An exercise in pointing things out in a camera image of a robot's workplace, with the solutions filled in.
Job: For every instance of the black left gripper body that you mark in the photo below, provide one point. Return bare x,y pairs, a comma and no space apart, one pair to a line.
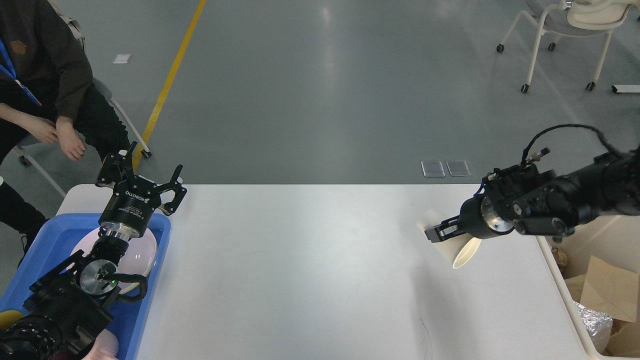
131,206

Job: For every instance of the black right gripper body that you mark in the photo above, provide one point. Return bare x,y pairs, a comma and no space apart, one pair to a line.
480,219

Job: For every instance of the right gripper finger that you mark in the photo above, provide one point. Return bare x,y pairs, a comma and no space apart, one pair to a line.
447,224
436,236

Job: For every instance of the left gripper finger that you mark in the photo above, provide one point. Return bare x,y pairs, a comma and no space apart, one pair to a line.
174,186
117,168

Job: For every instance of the white paper cup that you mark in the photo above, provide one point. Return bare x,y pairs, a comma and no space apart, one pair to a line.
457,250

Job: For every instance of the pink plate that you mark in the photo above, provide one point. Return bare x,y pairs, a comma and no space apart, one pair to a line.
137,260

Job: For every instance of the brown paper bag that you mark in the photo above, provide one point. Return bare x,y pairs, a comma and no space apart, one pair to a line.
608,289

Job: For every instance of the teal mug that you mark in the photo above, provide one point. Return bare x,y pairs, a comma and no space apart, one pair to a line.
8,318

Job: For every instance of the silver foil tray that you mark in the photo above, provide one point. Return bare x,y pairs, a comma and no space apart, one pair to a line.
599,326

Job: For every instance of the brown paper ball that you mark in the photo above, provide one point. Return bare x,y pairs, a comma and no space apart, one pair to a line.
561,259

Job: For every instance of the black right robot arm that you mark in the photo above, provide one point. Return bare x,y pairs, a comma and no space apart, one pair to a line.
523,199

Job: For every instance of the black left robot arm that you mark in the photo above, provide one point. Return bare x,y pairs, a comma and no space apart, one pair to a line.
68,306

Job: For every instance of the person's left hand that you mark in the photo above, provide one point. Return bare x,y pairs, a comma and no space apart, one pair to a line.
69,141

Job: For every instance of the person's right hand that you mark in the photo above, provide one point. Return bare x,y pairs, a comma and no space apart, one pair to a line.
41,128

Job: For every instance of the floor socket plate right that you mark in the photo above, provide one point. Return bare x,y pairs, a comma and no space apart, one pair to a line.
458,168

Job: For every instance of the floor socket plate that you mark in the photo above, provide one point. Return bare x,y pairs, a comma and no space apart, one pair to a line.
433,169
458,168

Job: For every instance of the floor socket plate left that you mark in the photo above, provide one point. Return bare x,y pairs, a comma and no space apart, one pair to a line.
433,169

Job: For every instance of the blue plastic tray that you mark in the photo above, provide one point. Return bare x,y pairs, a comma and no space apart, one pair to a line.
55,244

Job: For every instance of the white floor plate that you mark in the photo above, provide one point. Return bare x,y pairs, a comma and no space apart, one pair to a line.
121,59

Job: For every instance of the person in dark clothes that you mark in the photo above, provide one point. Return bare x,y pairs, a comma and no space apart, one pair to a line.
50,75

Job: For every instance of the pink mug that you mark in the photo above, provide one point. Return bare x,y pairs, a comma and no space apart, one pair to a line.
105,347

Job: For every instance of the white plastic bin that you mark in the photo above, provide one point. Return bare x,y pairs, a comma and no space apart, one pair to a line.
613,239

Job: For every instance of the white table foot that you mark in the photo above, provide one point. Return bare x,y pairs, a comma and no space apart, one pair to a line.
626,88

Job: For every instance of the white chair right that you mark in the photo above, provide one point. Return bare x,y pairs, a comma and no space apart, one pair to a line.
571,19

